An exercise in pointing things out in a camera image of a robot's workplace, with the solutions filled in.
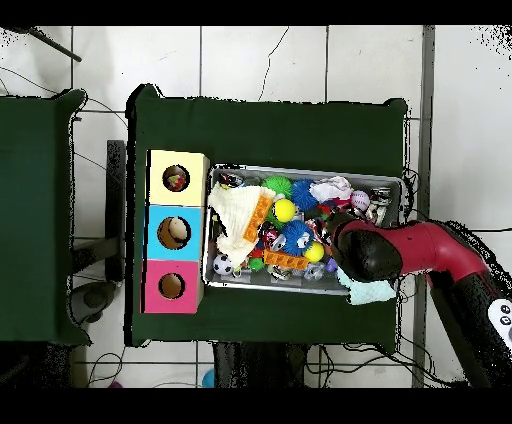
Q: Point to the multicoloured patterned cloth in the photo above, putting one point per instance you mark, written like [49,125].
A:
[176,182]

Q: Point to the mint knitted cloth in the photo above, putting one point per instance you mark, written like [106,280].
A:
[368,292]

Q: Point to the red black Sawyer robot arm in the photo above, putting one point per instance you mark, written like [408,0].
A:
[424,244]

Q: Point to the shallow mesh bin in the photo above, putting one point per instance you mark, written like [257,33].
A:
[248,282]

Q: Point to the wooden box with three holes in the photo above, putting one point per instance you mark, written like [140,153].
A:
[188,248]

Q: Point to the orange plastic brick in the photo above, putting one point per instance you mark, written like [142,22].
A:
[258,219]
[286,259]

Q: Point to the cream knitted cloth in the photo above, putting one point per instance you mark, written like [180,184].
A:
[234,212]

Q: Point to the yellow ball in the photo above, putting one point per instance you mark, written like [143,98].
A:
[284,210]

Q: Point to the green spiky ball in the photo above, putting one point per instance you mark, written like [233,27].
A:
[277,186]

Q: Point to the blue spiky ball with eyes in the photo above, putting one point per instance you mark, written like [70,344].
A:
[296,238]

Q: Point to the red blue white patterned cloth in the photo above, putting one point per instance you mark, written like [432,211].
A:
[318,226]

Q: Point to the dark green tablecloth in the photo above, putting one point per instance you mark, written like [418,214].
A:
[280,136]

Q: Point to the white baseball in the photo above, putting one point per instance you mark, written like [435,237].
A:
[360,200]

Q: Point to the green covered side table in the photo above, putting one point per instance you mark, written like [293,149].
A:
[32,200]

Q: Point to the dark grey rod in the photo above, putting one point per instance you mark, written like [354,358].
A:
[60,48]

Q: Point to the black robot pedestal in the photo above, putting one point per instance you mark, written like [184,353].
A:
[260,366]

